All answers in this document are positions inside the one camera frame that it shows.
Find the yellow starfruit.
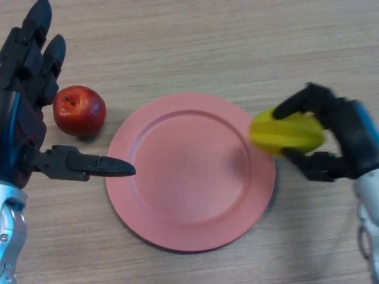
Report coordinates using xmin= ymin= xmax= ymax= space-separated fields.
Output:
xmin=248 ymin=108 xmax=327 ymax=156

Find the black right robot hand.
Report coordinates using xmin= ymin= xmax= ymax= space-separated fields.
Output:
xmin=274 ymin=82 xmax=379 ymax=183

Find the red apple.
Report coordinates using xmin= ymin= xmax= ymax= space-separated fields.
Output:
xmin=53 ymin=85 xmax=107 ymax=137

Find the pink round plate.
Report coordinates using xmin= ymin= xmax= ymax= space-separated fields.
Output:
xmin=105 ymin=93 xmax=276 ymax=253

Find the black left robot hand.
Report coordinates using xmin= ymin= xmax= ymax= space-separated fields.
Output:
xmin=0 ymin=0 xmax=137 ymax=189

